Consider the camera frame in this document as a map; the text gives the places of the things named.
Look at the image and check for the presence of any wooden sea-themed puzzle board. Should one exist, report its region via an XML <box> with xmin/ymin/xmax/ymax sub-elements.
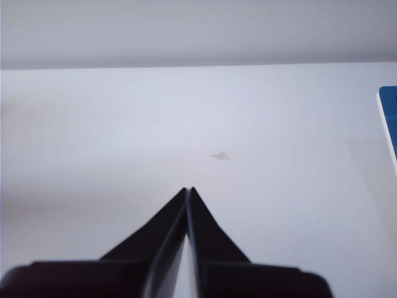
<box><xmin>376</xmin><ymin>85</ymin><xmax>397</xmax><ymax>178</ymax></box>

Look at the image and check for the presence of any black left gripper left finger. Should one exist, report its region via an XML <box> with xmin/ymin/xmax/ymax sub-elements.
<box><xmin>99</xmin><ymin>187</ymin><xmax>191</xmax><ymax>298</ymax></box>

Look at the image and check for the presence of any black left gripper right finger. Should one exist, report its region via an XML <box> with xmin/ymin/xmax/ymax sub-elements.
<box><xmin>185</xmin><ymin>186</ymin><xmax>251</xmax><ymax>298</ymax></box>

